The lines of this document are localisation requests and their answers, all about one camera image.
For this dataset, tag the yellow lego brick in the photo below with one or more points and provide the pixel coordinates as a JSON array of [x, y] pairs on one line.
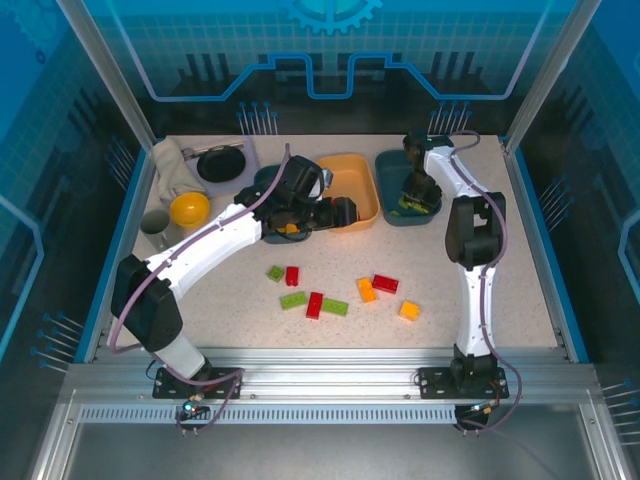
[[290, 229]]

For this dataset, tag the orange lego brick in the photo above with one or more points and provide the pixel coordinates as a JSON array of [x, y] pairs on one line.
[[367, 290], [410, 310]]

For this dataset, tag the small red lego brick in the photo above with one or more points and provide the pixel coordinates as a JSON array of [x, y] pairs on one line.
[[292, 276]]

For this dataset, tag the long green lego brick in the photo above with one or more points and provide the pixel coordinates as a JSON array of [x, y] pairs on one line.
[[293, 300], [335, 306]]

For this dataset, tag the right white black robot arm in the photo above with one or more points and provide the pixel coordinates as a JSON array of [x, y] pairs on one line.
[[475, 310]]

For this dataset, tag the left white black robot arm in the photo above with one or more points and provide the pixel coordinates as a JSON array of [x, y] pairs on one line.
[[210, 240]]

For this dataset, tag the teal plastic bin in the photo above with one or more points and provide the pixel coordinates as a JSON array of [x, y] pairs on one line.
[[387, 170], [267, 175]]

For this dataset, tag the tan plastic bin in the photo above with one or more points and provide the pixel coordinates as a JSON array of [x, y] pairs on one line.
[[350, 172]]

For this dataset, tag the purple mat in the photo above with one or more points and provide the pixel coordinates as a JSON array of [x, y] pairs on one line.
[[251, 150]]

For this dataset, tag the black bowl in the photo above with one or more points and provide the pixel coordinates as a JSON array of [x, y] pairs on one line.
[[220, 165]]

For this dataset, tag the yellow bowl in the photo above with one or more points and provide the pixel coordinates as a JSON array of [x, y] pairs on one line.
[[190, 207]]

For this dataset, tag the silver metal utensil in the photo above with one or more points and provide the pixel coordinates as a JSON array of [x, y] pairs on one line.
[[190, 152]]

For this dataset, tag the grey folded cloth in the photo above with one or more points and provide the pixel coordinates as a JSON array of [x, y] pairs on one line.
[[172, 165]]

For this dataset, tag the grey cup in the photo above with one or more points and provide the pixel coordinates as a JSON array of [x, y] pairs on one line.
[[155, 225]]

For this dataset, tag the power connector with LED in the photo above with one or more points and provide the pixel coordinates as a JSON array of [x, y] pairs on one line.
[[482, 410], [192, 409]]

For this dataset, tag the aluminium rail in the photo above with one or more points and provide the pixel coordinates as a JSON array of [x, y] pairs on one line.
[[325, 375]]

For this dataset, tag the aluminium frame post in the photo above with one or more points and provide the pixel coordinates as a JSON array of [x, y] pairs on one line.
[[111, 75], [548, 75]]

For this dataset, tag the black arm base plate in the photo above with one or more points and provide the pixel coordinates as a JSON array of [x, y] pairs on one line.
[[432, 382], [225, 387]]

